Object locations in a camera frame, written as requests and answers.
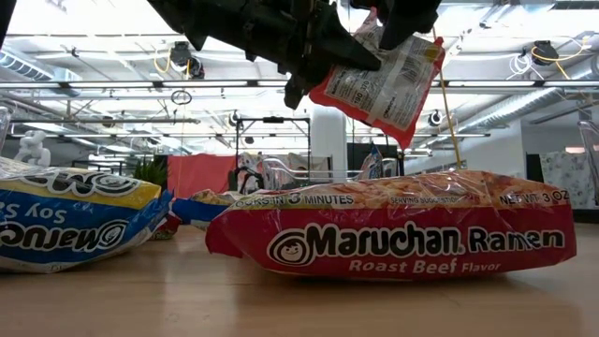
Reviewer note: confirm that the black metal table frame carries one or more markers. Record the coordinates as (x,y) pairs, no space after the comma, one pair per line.
(587,216)

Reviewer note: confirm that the white robot figure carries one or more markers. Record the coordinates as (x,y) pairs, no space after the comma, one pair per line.
(33,150)

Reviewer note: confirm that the long ceiling light bar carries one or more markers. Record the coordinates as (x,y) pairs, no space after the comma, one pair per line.
(117,84)

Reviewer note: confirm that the black partition panel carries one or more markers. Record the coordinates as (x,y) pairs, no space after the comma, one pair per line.
(533,180)

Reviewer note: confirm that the clear plastic bin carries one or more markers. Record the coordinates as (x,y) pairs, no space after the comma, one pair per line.
(590,150)
(4,124)
(281,175)

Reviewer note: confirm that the floral patterned cloth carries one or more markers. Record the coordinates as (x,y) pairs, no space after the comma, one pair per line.
(564,180)

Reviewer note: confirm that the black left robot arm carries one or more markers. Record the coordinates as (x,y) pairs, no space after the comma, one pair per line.
(4,19)

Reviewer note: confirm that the green succulent plant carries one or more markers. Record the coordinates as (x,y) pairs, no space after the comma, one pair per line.
(150,173)

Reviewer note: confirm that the orange Maruchan noodle pack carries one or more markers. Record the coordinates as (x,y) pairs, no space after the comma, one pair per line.
(388,89)

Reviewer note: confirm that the red Maruchan noodle pack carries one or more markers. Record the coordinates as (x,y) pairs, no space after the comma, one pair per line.
(168,227)
(388,243)

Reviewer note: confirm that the white pillar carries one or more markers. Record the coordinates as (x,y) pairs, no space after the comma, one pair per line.
(328,140)

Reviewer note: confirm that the black cabinet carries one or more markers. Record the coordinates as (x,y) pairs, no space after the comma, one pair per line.
(360,154)

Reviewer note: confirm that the orange-red partition panel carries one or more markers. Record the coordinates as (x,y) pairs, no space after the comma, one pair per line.
(199,175)

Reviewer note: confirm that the black metal rack frame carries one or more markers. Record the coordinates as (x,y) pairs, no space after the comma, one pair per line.
(273,120)

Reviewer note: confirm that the blue Maruchan noodle pack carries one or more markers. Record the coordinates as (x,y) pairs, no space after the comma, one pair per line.
(373,164)
(70,220)
(196,210)

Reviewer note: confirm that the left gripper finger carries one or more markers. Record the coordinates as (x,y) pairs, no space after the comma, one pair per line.
(299,86)
(348,56)

